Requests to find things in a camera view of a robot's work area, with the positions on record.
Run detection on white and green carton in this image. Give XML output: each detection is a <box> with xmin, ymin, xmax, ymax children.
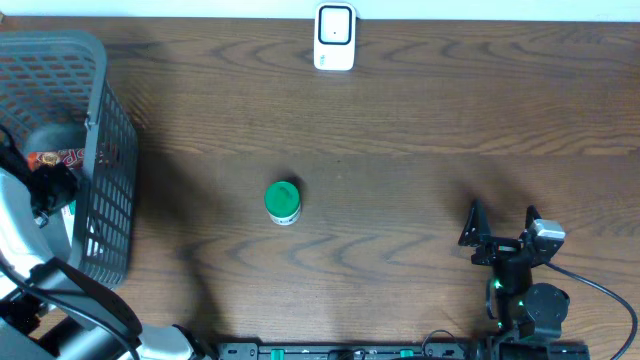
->
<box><xmin>61</xmin><ymin>201</ymin><xmax>76</xmax><ymax>243</ymax></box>

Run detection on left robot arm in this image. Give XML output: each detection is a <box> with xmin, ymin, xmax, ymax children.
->
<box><xmin>1</xmin><ymin>130</ymin><xmax>218</xmax><ymax>359</ymax></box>

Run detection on grey plastic mesh basket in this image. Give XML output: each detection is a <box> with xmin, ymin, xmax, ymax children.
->
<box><xmin>1</xmin><ymin>31</ymin><xmax>138</xmax><ymax>289</ymax></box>

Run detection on white barcode scanner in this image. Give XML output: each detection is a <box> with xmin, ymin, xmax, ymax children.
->
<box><xmin>313</xmin><ymin>2</ymin><xmax>357</xmax><ymax>71</ymax></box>

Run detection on black mounting rail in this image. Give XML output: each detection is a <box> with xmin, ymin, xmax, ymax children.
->
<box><xmin>216</xmin><ymin>339</ymin><xmax>591</xmax><ymax>360</ymax></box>

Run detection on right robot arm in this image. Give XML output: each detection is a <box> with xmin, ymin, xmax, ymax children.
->
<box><xmin>458</xmin><ymin>200</ymin><xmax>570</xmax><ymax>359</ymax></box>

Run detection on red chocolate bar wrapper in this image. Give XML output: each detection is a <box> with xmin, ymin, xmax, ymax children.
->
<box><xmin>27</xmin><ymin>148</ymin><xmax>85</xmax><ymax>171</ymax></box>

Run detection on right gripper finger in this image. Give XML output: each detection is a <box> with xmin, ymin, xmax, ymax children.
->
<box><xmin>525</xmin><ymin>205</ymin><xmax>541</xmax><ymax>233</ymax></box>
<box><xmin>458</xmin><ymin>200</ymin><xmax>491</xmax><ymax>247</ymax></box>

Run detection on green lid jar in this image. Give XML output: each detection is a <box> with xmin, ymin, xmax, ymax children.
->
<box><xmin>264</xmin><ymin>181</ymin><xmax>302</xmax><ymax>226</ymax></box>

